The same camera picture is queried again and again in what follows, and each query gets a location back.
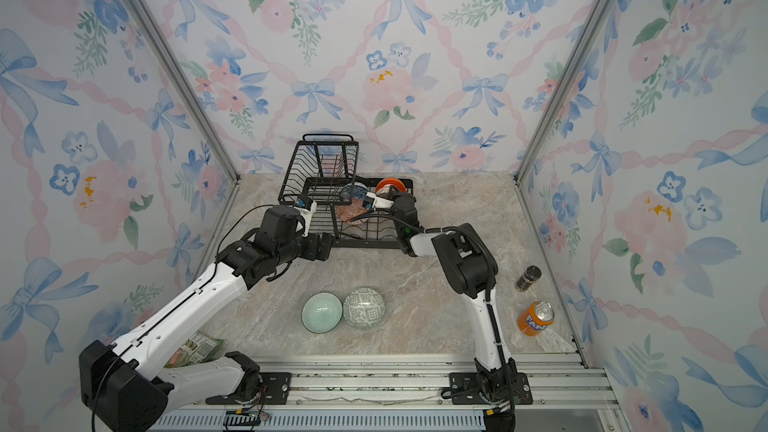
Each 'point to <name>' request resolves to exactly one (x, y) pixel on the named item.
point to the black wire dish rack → (321, 185)
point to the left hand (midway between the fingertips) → (319, 232)
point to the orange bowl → (389, 181)
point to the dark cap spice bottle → (531, 274)
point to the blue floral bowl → (354, 190)
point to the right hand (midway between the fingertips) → (397, 181)
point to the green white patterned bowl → (363, 308)
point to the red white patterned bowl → (348, 211)
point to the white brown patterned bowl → (384, 189)
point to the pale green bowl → (322, 312)
